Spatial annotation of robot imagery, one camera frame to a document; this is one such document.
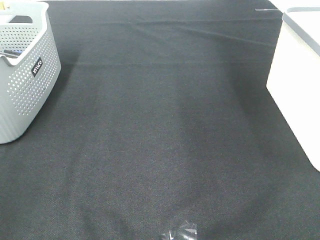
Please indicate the grey perforated laundry basket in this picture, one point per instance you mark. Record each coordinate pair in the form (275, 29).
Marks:
(26, 81)

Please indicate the clothes inside basket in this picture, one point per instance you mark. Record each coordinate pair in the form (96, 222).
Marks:
(11, 54)

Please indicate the clear tape piece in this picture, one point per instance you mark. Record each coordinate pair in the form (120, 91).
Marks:
(186, 231)

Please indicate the black table cloth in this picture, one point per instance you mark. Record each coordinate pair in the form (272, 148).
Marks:
(160, 116)

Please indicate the white storage box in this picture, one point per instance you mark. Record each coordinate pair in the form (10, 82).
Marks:
(294, 77)

